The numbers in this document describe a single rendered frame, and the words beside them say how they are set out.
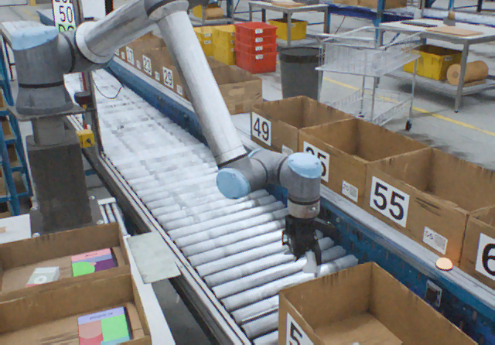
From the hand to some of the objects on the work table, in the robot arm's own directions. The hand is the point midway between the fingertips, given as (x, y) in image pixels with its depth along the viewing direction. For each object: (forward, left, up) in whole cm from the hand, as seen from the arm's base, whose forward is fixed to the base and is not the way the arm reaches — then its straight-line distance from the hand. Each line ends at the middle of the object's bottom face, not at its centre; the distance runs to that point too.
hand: (307, 268), depth 157 cm
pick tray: (-60, +46, -6) cm, 76 cm away
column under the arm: (-48, +87, -4) cm, 99 cm away
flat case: (-52, +42, -4) cm, 67 cm away
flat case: (-59, +13, -7) cm, 61 cm away
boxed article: (-67, +45, -6) cm, 81 cm away
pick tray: (-68, +14, -8) cm, 70 cm away
